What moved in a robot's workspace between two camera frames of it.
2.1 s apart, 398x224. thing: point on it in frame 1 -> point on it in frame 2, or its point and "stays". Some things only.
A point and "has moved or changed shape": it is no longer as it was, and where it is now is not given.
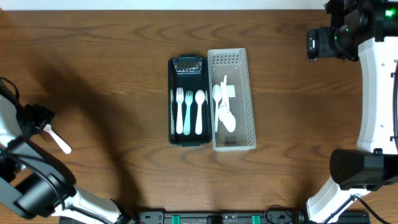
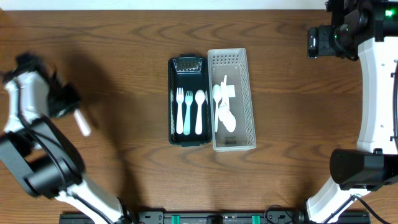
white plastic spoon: x=199 y=97 stays
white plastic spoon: x=217 y=95 stays
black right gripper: x=323 y=44 stays
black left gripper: x=37 y=117 -> x=65 y=101
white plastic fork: x=65 y=147 has moved or changed shape
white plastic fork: x=180 y=98 stays
